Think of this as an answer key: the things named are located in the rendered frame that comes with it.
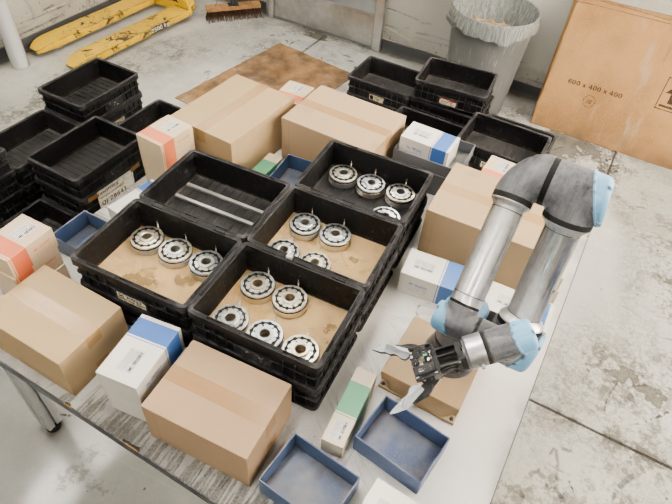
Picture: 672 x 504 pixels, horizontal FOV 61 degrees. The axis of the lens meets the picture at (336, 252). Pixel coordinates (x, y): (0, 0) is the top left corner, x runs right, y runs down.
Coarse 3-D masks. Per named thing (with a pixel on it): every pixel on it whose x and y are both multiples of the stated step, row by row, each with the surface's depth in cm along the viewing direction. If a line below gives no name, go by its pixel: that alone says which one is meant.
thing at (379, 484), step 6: (378, 480) 136; (372, 486) 135; (378, 486) 136; (384, 486) 136; (390, 486) 136; (372, 492) 134; (378, 492) 134; (384, 492) 135; (390, 492) 135; (396, 492) 135; (366, 498) 133; (372, 498) 133; (378, 498) 134; (384, 498) 134; (390, 498) 134; (396, 498) 134; (402, 498) 134; (408, 498) 134
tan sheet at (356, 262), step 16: (288, 224) 190; (272, 240) 184; (352, 240) 187; (368, 240) 187; (336, 256) 181; (352, 256) 182; (368, 256) 182; (336, 272) 176; (352, 272) 177; (368, 272) 177
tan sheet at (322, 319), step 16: (224, 304) 165; (240, 304) 166; (256, 304) 166; (320, 304) 167; (256, 320) 162; (272, 320) 162; (288, 320) 163; (304, 320) 163; (320, 320) 163; (336, 320) 164; (288, 336) 159; (320, 336) 160; (320, 352) 156
